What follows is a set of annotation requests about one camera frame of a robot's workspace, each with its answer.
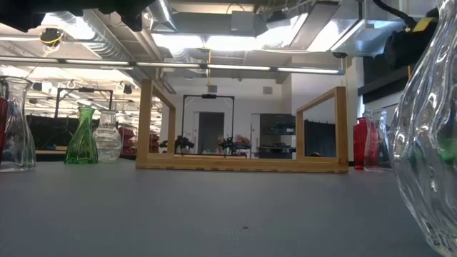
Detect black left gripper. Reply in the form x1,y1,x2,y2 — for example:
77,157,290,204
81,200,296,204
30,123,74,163
89,0,157,33

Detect clear textured round vase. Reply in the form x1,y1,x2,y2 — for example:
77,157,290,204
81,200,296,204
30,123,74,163
92,109,123,163

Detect green twisted glass vase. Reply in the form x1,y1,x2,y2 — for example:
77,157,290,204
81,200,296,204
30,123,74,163
64,106,99,166

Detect red ribbed glass vase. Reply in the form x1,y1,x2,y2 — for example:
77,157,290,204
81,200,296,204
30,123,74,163
353,116,379,171

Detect clear wide-rim glass vase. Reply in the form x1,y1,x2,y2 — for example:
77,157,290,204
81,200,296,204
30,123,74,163
363,108,393,172

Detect clear wavy glass vase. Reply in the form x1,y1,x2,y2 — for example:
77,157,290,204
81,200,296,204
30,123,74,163
388,0,457,257

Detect black round ceiling device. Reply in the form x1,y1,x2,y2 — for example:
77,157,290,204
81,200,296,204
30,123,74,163
39,27,66,48

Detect grey ceiling ventilation box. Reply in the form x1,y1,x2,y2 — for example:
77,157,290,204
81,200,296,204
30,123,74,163
230,9,258,37

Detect red storage bins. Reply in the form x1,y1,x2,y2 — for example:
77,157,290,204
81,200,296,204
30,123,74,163
117,126,137,157

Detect black divider panel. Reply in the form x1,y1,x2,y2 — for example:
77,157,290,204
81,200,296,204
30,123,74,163
26,114,101,151

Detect grey door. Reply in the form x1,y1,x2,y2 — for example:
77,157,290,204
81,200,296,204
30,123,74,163
198,112,225,155

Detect wooden background table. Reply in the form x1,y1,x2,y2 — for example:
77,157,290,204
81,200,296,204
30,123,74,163
35,145,69,155

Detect smooth red glass vase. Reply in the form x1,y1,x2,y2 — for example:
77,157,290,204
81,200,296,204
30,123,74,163
0,98,9,163

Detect clear glass carafe vase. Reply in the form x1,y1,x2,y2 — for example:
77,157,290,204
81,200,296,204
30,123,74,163
0,75,37,173

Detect black background cabinet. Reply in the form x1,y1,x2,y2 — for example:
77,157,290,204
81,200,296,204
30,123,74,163
258,113,297,160

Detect dark curtain panel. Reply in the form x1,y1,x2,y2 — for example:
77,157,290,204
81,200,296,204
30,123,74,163
303,119,336,158

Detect long silver spiral duct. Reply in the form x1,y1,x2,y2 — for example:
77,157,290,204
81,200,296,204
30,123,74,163
53,9,178,96

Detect short silver spiral duct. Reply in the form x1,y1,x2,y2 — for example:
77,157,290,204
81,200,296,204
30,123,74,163
144,0,179,33

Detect overhead frame light bar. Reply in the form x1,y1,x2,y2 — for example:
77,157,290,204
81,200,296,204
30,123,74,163
0,55,346,76

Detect black background rig frame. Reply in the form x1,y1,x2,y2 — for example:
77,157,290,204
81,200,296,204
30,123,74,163
54,87,114,121
181,94,236,158

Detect wooden shelf frame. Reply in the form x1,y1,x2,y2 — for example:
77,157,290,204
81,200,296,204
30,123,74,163
135,79,350,174

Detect large metallic ceiling duct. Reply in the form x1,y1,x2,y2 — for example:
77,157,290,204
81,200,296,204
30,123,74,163
288,0,406,58

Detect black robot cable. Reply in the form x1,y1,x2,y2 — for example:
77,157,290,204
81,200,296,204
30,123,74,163
373,0,417,29

